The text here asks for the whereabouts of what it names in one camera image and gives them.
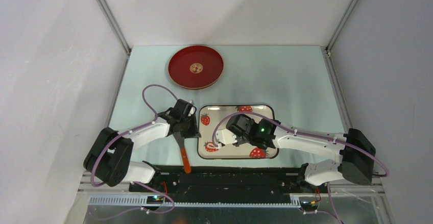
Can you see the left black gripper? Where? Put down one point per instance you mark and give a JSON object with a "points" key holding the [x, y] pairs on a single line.
{"points": [[193, 132]]}

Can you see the white strawberry print tray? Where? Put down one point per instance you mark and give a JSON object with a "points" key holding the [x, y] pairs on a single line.
{"points": [[211, 120]]}

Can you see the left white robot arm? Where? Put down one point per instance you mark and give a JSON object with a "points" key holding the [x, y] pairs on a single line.
{"points": [[109, 158]]}

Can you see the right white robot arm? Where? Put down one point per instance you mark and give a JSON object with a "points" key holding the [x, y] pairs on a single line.
{"points": [[349, 156]]}

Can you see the round red lacquer tray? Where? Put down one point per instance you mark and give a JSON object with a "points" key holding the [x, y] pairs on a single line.
{"points": [[196, 67]]}

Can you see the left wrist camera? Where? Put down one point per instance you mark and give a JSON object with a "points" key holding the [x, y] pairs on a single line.
{"points": [[190, 108]]}

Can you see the orange handled metal scraper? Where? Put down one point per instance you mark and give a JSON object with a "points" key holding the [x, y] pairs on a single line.
{"points": [[181, 144]]}

